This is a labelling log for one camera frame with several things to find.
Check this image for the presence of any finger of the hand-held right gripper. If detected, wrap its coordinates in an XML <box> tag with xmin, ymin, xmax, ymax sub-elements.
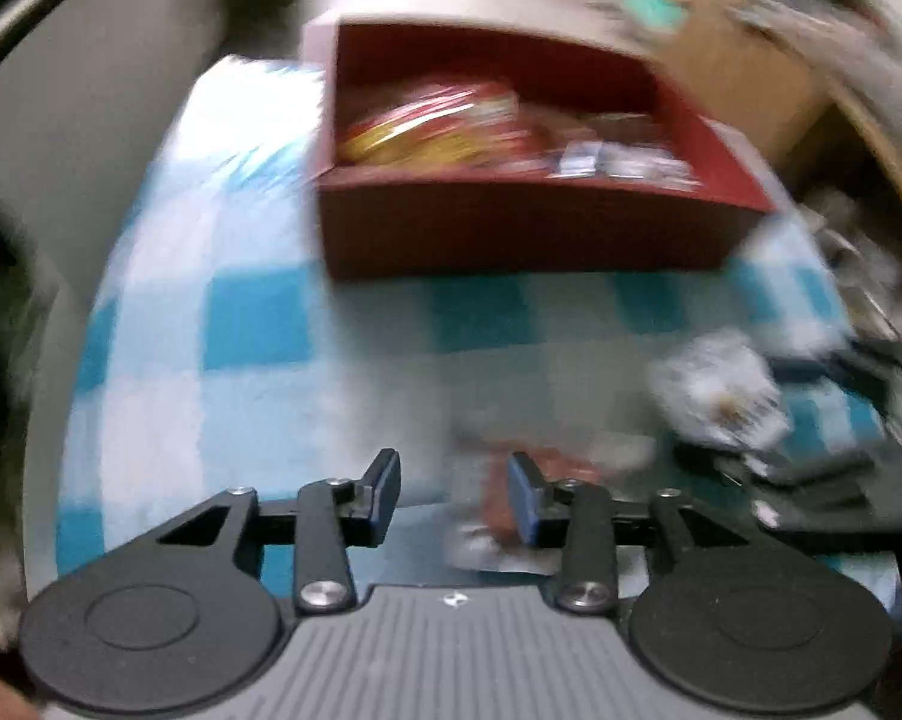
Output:
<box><xmin>769</xmin><ymin>341</ymin><xmax>902</xmax><ymax>428</ymax></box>
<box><xmin>672</xmin><ymin>441</ymin><xmax>879</xmax><ymax>490</ymax></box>

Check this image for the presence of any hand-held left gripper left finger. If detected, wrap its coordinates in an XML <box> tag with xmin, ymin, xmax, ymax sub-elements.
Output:
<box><xmin>154</xmin><ymin>448</ymin><xmax>403</xmax><ymax>612</ymax></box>

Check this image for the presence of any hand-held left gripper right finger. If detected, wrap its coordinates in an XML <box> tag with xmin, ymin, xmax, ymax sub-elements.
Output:
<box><xmin>507</xmin><ymin>452</ymin><xmax>759</xmax><ymax>614</ymax></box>

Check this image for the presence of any small clear reddish snack packet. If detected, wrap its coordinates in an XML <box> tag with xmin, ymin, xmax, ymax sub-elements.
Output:
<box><xmin>446</xmin><ymin>442</ymin><xmax>598</xmax><ymax>575</ymax></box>

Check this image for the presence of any white fruit snack packet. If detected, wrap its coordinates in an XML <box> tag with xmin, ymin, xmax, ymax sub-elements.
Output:
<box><xmin>648</xmin><ymin>330</ymin><xmax>791</xmax><ymax>452</ymax></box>

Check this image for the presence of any red cardboard box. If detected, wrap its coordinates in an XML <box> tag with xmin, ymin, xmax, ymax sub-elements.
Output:
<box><xmin>301</xmin><ymin>19</ymin><xmax>782</xmax><ymax>282</ymax></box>

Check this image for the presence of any red clear snack packet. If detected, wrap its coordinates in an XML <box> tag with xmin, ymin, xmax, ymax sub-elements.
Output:
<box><xmin>338</xmin><ymin>79</ymin><xmax>549</xmax><ymax>170</ymax></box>

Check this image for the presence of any blue white checked tablecloth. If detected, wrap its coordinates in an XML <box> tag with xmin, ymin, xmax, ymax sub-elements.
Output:
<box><xmin>56</xmin><ymin>56</ymin><xmax>902</xmax><ymax>601</ymax></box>

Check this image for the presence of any wooden cabinet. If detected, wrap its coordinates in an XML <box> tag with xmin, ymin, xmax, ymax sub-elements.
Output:
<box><xmin>646</xmin><ymin>7</ymin><xmax>902</xmax><ymax>211</ymax></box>

